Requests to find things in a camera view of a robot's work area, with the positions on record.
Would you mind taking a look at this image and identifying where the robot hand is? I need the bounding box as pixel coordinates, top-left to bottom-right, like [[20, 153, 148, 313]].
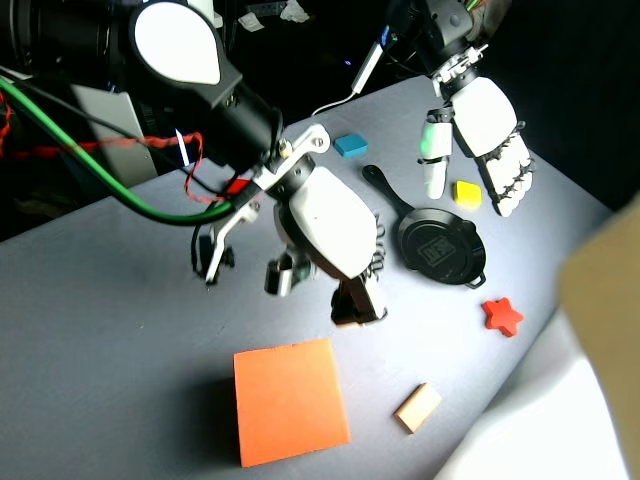
[[263, 164, 390, 329], [417, 75, 537, 219]]

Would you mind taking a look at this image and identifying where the tan cardboard box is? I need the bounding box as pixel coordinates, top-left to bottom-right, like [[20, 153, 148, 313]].
[[557, 192, 640, 480]]

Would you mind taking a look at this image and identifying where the blue block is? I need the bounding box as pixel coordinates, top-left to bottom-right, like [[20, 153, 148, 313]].
[[333, 132, 370, 160]]

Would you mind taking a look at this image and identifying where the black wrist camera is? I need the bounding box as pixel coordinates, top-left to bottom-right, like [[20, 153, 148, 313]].
[[192, 232, 236, 276]]

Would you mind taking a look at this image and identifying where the white adapter bar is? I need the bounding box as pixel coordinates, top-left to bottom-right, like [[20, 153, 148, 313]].
[[351, 25, 392, 97]]

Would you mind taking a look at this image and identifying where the black frying pan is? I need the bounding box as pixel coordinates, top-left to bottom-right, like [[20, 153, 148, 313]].
[[361, 164, 488, 290]]

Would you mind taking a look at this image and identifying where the tan wooden block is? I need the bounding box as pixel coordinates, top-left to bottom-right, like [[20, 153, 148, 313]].
[[393, 382, 443, 435]]

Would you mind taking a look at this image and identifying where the thick green cable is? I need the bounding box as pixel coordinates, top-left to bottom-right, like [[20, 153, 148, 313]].
[[0, 77, 241, 226]]

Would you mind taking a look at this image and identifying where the yellow block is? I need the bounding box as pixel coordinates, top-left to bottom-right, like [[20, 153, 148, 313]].
[[452, 180, 484, 209]]

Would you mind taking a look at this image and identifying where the large orange block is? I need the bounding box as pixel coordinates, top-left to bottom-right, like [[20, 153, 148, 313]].
[[232, 337, 352, 469]]

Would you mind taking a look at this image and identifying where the white crumpled paper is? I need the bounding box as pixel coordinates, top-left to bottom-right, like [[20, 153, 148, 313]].
[[278, 0, 311, 24], [237, 10, 266, 34]]

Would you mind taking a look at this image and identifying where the white cable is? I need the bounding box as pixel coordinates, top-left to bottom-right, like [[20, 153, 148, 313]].
[[310, 89, 359, 117]]

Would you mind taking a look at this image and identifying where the red star block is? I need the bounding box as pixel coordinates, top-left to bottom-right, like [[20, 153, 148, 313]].
[[481, 296, 525, 338]]

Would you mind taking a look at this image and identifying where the red twisted cable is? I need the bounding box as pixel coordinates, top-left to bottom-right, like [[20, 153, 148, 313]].
[[0, 97, 226, 205]]

